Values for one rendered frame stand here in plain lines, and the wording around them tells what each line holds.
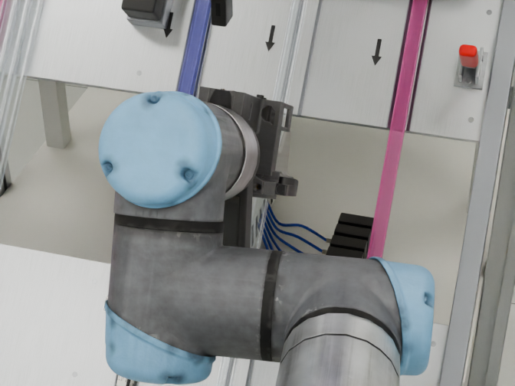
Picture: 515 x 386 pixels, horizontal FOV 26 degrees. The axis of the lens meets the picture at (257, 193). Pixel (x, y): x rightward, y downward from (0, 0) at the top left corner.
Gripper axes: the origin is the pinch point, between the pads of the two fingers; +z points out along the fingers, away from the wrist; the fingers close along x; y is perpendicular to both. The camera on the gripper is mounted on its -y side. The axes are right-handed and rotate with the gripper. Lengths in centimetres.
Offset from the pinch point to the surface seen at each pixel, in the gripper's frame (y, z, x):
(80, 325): -17.1, 2.8, 17.1
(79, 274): -12.3, 3.7, 18.3
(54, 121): 3, 56, 46
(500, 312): -14, 50, -24
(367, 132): 9, 73, 1
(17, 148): -6, 162, 101
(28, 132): -1, 169, 101
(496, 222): -1.4, 42.0, -21.5
